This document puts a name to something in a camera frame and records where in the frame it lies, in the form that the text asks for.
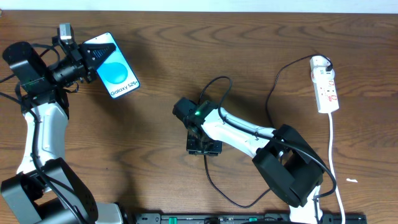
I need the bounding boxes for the blue Galaxy smartphone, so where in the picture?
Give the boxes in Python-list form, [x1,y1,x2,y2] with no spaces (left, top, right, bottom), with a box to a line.
[85,32,141,99]

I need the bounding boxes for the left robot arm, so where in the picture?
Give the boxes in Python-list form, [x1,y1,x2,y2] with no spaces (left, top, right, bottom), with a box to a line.
[1,35,131,223]

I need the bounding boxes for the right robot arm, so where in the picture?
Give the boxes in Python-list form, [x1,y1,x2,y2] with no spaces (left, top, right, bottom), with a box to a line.
[172,98,325,223]

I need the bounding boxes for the white power strip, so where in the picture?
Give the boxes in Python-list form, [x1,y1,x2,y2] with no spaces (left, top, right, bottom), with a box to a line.
[310,55,339,114]

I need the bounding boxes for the small white paper scrap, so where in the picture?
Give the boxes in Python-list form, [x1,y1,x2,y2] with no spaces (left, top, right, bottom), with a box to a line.
[346,178,358,183]

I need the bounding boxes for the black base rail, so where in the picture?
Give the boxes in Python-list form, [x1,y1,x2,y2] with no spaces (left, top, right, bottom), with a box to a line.
[122,207,368,224]

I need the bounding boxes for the black left camera cable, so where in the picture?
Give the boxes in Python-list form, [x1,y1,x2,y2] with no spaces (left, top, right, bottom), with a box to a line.
[0,43,91,224]

